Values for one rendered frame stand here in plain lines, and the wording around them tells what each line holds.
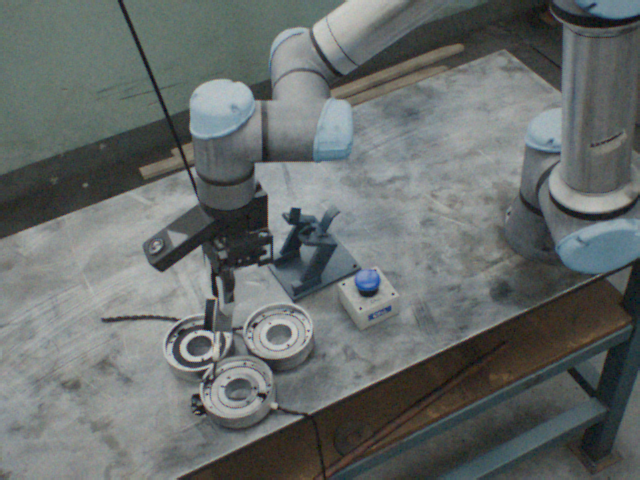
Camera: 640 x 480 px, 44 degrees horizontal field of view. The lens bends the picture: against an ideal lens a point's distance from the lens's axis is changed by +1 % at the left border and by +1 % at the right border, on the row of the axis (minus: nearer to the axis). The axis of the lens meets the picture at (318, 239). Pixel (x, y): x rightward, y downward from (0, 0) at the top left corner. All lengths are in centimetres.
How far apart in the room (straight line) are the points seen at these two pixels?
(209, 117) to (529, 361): 83
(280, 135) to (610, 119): 39
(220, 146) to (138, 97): 188
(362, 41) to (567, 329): 77
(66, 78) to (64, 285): 139
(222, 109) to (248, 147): 6
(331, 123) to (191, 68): 190
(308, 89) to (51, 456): 63
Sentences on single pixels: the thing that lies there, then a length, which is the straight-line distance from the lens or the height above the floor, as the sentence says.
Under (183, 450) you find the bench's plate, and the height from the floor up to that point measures 80.
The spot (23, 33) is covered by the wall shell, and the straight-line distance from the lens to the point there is 263.
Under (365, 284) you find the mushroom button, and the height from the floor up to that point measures 87.
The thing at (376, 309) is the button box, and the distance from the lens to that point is 121.
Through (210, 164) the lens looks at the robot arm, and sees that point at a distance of 97.
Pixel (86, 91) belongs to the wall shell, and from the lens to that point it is 276.
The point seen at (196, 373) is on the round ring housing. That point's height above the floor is 83.
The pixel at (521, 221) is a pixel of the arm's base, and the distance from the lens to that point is 132.
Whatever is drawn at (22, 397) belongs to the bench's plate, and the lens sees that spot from 130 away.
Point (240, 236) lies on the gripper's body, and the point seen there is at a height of 103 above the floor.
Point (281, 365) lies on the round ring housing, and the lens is 118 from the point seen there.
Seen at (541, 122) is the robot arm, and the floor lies 103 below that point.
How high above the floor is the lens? 178
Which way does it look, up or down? 46 degrees down
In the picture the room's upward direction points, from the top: 7 degrees counter-clockwise
